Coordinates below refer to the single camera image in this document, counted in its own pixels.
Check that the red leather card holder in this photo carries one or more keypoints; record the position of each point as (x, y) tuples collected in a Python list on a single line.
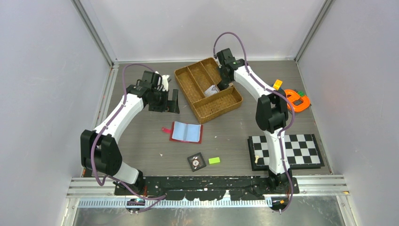
[(185, 132)]

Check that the poker chip in black case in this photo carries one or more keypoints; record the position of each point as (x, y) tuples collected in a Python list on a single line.
[(196, 162)]

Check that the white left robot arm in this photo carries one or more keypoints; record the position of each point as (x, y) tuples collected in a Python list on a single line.
[(99, 149)]

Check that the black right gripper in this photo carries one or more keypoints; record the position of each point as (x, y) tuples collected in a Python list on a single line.
[(226, 81)]

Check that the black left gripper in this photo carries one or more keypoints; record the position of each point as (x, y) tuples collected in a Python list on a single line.
[(172, 107)]

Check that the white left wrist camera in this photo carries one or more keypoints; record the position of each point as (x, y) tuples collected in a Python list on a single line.
[(165, 82)]

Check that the black white chessboard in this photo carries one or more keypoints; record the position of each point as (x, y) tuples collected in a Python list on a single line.
[(302, 152)]

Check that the green toy brick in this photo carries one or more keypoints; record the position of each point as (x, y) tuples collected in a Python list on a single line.
[(301, 94)]

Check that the yellow toy brick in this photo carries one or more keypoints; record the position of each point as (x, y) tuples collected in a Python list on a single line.
[(277, 84)]

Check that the green rectangular block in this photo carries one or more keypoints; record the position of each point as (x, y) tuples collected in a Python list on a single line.
[(214, 160)]

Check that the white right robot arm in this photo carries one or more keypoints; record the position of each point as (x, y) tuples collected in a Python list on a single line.
[(271, 112)]

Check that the woven wicker divided tray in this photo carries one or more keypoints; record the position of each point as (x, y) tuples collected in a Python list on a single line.
[(198, 82)]

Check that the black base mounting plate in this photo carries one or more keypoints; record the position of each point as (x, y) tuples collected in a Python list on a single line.
[(208, 188)]

